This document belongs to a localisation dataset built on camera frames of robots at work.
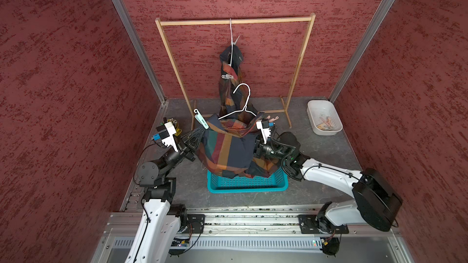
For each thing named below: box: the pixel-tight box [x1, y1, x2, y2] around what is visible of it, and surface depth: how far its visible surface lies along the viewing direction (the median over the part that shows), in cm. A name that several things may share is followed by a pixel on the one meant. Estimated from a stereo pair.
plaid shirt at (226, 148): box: [195, 112, 283, 179], surface depth 66 cm
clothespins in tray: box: [316, 116, 335, 131], surface depth 109 cm
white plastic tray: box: [306, 99, 344, 136], surface depth 113 cm
